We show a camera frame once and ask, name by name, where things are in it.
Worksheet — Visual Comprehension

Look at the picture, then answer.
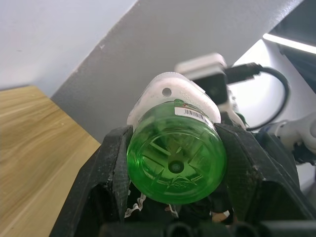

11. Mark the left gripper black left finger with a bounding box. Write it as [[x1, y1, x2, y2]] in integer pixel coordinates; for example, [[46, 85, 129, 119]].
[[50, 126, 133, 237]]

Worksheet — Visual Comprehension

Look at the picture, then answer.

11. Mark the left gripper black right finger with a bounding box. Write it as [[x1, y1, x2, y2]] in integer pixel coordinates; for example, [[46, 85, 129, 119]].
[[215, 122, 316, 223]]

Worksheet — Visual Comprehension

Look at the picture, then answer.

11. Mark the green transparent liquid bottle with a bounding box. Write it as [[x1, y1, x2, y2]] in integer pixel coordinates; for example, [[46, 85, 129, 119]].
[[126, 98, 228, 205]]

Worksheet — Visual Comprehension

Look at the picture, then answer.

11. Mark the black robot wrist cable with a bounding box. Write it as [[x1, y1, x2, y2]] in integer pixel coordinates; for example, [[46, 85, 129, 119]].
[[226, 62, 291, 132]]

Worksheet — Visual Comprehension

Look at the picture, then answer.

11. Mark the white ceiling light strip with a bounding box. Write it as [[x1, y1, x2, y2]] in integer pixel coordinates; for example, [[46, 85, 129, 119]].
[[262, 33, 316, 54]]

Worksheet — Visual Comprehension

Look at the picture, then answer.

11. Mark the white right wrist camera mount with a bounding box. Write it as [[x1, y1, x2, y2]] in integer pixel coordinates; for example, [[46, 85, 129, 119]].
[[174, 52, 246, 128]]

